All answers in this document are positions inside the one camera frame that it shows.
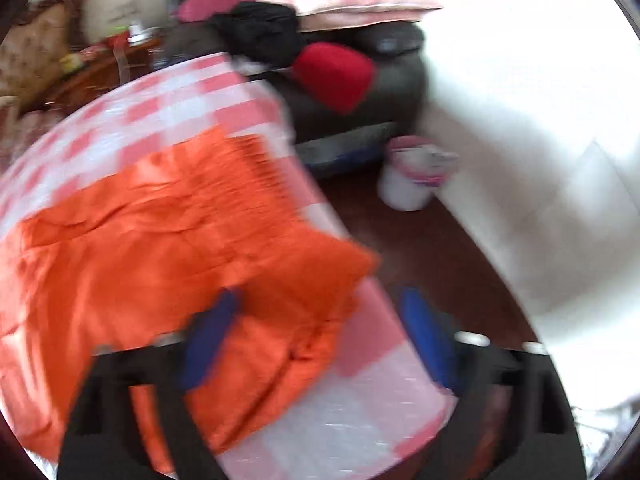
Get red tin box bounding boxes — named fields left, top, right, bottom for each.
left=78, top=32, right=129, bottom=63

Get white charger with cable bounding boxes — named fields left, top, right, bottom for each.
left=110, top=20, right=154, bottom=84

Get black clothes pile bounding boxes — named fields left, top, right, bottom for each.
left=208, top=1, right=306, bottom=68

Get magenta garment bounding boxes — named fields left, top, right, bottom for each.
left=174, top=0, right=254, bottom=23

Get white trash bin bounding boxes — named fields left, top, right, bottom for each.
left=378, top=136, right=459, bottom=212

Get tufted carved headboard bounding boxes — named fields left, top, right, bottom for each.
left=1, top=0, right=88, bottom=108

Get red garment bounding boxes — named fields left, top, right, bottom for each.
left=291, top=42, right=376, bottom=115

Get black leather armchair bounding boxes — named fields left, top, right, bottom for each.
left=154, top=0, right=427, bottom=144

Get orange fleece pants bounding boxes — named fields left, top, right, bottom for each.
left=1, top=127, right=376, bottom=460

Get dark wooden nightstand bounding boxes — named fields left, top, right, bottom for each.
left=28, top=38, right=162, bottom=116

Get pink checkered plastic tablecloth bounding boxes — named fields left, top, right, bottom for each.
left=1, top=54, right=454, bottom=479

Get white wardrobe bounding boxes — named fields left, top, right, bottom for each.
left=422, top=0, right=639, bottom=408

